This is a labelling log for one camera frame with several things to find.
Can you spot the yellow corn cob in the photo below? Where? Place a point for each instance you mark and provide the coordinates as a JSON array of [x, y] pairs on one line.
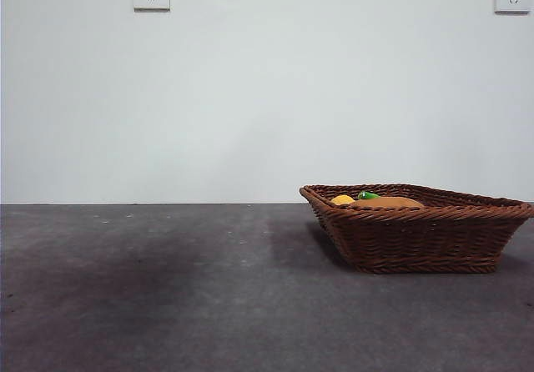
[[343, 199]]

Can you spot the purple eggplant with green stem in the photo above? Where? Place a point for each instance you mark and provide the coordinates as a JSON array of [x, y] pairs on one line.
[[367, 195]]

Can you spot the brown potato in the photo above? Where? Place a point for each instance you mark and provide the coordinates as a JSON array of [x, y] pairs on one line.
[[388, 202]]

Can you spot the brown wicker basket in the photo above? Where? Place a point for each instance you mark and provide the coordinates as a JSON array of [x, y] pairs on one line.
[[417, 242]]

